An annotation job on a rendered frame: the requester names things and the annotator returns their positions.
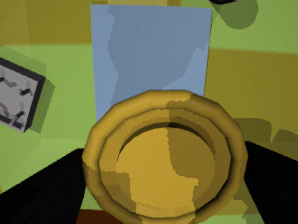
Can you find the light blue flat mat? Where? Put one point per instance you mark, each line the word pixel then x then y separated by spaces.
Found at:
pixel 140 47

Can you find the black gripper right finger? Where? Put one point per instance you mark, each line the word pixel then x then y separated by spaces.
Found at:
pixel 272 180

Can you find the dark grey cylinder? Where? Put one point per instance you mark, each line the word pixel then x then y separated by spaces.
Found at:
pixel 220 2

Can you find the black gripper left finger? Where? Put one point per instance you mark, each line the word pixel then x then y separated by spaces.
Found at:
pixel 52 196

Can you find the yellow round plate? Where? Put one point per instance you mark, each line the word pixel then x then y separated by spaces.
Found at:
pixel 164 156

